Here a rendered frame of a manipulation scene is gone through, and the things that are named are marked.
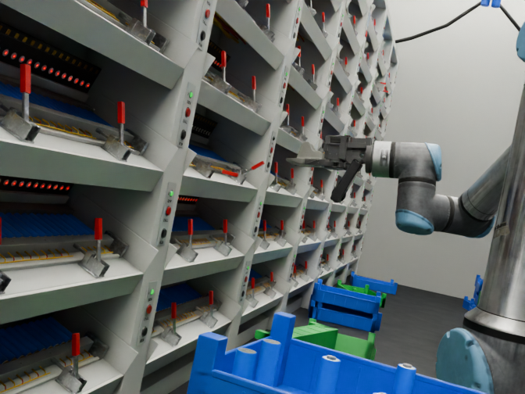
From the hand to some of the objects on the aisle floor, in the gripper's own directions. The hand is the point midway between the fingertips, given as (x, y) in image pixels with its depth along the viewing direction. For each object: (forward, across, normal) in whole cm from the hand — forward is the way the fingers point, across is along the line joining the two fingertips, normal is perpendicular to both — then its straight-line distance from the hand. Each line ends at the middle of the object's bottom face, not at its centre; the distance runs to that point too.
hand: (292, 162), depth 174 cm
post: (+29, -91, +57) cm, 111 cm away
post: (+29, +49, +58) cm, 81 cm away
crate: (-2, +1, +62) cm, 62 cm away
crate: (-10, -44, +57) cm, 73 cm away
